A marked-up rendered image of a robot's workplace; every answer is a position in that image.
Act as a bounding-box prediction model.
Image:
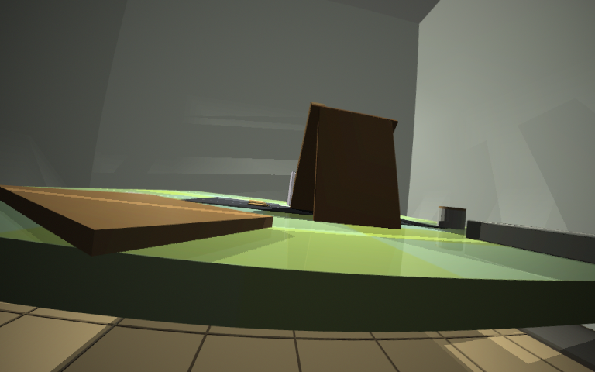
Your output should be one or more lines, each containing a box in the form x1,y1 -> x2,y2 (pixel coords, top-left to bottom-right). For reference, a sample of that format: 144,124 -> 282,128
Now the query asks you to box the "tan flat board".
0,184 -> 273,257

